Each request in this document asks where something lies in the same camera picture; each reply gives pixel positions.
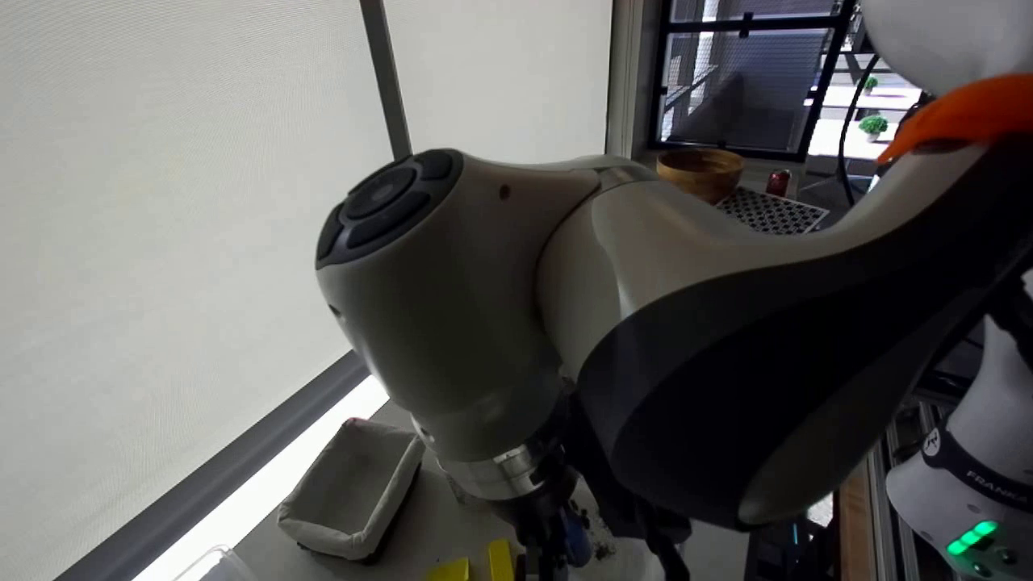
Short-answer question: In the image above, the wooden bowl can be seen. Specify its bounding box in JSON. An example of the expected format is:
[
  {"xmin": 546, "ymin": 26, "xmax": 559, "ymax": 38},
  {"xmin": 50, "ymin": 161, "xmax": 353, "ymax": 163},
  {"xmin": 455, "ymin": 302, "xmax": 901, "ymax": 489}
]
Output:
[{"xmin": 655, "ymin": 148, "xmax": 746, "ymax": 205}]

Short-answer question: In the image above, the window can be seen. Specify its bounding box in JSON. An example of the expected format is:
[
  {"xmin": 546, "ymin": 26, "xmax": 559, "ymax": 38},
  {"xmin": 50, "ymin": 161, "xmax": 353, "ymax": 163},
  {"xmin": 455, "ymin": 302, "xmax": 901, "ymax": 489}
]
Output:
[{"xmin": 648, "ymin": 0, "xmax": 859, "ymax": 161}]

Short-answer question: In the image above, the checkerboard calibration board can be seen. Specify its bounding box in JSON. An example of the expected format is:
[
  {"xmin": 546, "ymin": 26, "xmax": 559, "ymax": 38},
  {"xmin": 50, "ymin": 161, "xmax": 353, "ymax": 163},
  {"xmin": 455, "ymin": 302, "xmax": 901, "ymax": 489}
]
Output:
[{"xmin": 713, "ymin": 186, "xmax": 830, "ymax": 236}]

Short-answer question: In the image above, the white roller blind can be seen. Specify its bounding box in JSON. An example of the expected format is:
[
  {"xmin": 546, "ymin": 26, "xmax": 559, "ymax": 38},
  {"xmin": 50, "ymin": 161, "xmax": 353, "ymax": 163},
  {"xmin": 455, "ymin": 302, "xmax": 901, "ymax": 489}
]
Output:
[
  {"xmin": 0, "ymin": 0, "xmax": 396, "ymax": 581},
  {"xmin": 383, "ymin": 0, "xmax": 615, "ymax": 165}
]

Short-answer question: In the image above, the clear plastic container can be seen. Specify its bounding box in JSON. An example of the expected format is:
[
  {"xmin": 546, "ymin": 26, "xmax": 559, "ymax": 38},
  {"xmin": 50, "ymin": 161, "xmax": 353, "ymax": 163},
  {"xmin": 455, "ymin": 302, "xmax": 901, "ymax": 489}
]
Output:
[{"xmin": 172, "ymin": 546, "xmax": 245, "ymax": 581}]

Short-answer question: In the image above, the white fabric basket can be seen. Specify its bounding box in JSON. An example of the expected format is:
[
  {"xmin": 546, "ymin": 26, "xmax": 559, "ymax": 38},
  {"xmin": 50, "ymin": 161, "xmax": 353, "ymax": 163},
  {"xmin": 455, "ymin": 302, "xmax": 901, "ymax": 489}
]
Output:
[{"xmin": 278, "ymin": 417, "xmax": 427, "ymax": 563}]

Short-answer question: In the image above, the blue block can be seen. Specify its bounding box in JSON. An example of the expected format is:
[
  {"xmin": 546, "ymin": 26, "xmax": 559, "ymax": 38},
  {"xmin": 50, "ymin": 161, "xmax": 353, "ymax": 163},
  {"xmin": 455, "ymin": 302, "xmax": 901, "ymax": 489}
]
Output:
[{"xmin": 565, "ymin": 504, "xmax": 595, "ymax": 567}]

